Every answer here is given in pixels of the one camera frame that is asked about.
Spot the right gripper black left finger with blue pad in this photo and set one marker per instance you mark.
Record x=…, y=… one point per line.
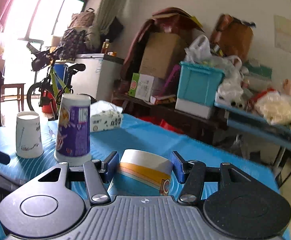
x=96, y=174

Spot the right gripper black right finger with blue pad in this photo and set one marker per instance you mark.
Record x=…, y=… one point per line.
x=191, y=175

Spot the purple white paper cup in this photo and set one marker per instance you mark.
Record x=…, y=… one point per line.
x=73, y=132

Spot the blue white orange paper cup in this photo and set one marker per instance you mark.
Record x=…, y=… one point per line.
x=141, y=173

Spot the white paper cup with drawing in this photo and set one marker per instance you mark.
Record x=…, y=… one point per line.
x=28, y=135

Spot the dark wooden low table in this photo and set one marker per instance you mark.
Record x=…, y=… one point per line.
x=195, y=127

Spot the white tissue pack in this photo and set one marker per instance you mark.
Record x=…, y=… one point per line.
x=105, y=116

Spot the white plastic box under bin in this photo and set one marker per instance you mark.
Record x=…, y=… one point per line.
x=194, y=108

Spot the wooden stool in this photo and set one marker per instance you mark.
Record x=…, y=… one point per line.
x=14, y=92

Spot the magenta book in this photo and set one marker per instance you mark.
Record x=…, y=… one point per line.
x=171, y=83

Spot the teal plastic storage bin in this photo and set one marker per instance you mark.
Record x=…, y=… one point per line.
x=199, y=83

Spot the green black bicycle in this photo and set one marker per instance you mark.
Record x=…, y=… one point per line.
x=52, y=87

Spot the blue tilted desk top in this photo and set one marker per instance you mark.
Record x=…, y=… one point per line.
x=256, y=125

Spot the white green cardboard box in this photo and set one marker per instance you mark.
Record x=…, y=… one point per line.
x=144, y=86

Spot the white chest freezer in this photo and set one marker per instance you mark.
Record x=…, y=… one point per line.
x=99, y=77

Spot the yellowish plastic bag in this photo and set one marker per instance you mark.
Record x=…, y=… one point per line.
x=275, y=108

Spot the white plastic bag on bin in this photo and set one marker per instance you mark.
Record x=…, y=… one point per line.
x=199, y=53

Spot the orange drink bottle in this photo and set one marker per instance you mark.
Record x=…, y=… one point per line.
x=105, y=46

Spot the large brown cardboard box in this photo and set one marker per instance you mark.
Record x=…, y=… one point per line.
x=162, y=52

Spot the patterned dark backpack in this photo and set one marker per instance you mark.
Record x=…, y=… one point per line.
x=73, y=43

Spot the orange brown paper bag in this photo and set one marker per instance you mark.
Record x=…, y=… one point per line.
x=233, y=36

